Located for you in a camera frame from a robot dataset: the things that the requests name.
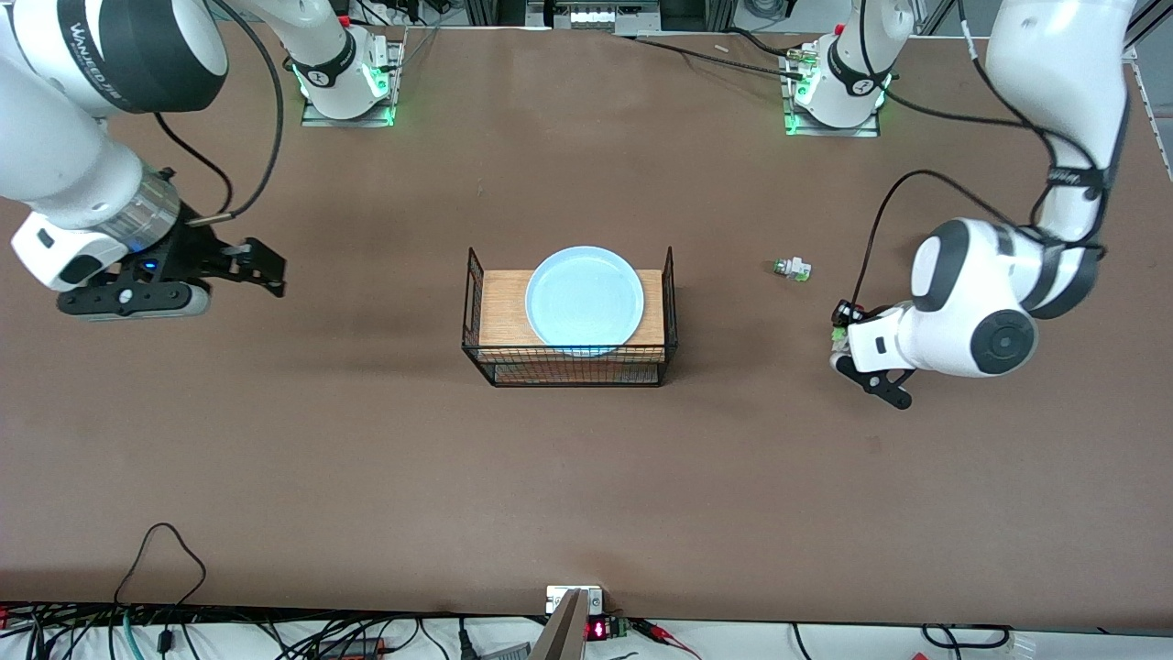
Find light blue round plate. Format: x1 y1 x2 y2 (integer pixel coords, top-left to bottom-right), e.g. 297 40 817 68
524 246 646 358

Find wooden shelf board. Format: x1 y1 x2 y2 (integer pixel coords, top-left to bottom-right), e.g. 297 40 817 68
477 269 667 361

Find black power adapter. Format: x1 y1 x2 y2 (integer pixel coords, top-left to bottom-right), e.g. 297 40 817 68
315 636 388 660

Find lit white control box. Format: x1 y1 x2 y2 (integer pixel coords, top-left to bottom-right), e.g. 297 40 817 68
526 0 663 34

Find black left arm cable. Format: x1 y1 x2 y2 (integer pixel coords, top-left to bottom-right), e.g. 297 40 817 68
848 0 1105 318

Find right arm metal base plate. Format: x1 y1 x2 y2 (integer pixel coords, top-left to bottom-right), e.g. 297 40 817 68
300 37 405 129

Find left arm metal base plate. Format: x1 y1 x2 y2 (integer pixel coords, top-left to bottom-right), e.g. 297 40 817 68
781 41 883 139

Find looped thin black cable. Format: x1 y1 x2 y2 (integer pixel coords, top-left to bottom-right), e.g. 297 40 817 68
114 522 208 611

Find black cable with metal plug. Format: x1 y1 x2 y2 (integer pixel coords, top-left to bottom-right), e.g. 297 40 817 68
630 35 809 76

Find black wire mesh rack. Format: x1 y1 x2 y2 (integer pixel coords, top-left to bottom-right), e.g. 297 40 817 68
461 246 680 389

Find coiled black cable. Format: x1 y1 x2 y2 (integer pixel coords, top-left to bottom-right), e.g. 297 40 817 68
920 623 1014 651

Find red clip lead wire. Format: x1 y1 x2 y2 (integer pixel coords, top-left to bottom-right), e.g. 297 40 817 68
632 619 703 660

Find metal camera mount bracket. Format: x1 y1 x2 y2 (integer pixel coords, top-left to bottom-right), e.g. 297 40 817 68
529 585 607 660

